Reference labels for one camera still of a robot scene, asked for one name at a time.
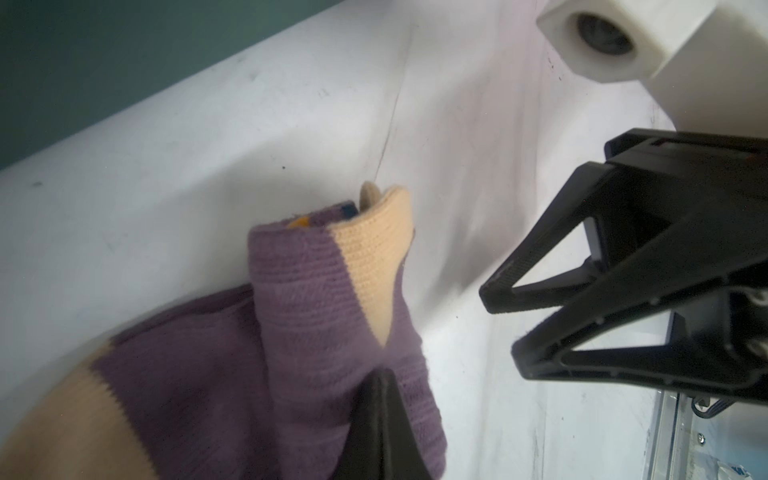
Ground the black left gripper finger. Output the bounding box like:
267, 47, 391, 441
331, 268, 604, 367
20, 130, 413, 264
332, 368, 431, 480

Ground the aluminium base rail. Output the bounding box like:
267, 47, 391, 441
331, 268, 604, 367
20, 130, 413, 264
643, 391, 693, 480

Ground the purple sock with beige toe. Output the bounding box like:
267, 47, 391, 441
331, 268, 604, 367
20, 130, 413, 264
1, 182, 447, 479

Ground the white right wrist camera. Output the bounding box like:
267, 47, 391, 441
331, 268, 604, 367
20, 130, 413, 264
537, 0, 767, 138

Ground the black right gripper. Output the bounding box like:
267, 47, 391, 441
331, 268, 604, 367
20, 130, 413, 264
478, 127, 768, 400

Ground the green plastic organizer bin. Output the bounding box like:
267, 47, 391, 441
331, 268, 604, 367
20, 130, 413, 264
1, 0, 334, 167

